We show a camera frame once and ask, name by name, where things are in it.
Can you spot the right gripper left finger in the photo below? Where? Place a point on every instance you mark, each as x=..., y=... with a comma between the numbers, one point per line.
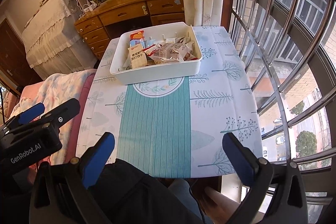
x=60, y=192

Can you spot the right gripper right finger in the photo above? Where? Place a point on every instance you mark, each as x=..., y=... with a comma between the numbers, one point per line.
x=288, y=204

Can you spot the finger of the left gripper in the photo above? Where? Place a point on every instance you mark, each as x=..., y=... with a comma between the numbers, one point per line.
x=24, y=117
x=58, y=116

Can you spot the beige soda cracker pack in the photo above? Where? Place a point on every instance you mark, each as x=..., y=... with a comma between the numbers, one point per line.
x=137, y=56

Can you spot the blue red biscuit pack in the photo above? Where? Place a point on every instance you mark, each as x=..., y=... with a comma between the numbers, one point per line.
x=137, y=38

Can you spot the red striped chocolate snack packet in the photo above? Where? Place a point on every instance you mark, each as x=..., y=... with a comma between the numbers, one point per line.
x=152, y=49

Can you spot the large clear printed cake pack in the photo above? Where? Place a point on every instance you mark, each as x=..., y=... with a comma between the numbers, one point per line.
x=171, y=53

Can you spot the white lace covered furniture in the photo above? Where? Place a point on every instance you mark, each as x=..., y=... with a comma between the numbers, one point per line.
x=52, y=43

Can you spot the white power strip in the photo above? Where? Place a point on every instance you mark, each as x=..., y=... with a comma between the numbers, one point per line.
x=89, y=8

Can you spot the wooden desk with drawers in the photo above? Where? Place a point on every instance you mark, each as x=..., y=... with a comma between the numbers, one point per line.
x=115, y=17

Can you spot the white plastic storage bin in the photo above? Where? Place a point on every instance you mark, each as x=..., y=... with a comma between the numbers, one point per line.
x=164, y=34

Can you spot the beige red edged snack packet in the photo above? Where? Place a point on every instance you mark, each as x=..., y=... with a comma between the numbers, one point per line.
x=189, y=57

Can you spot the metal window guard bars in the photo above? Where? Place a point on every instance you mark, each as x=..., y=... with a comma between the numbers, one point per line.
x=288, y=50

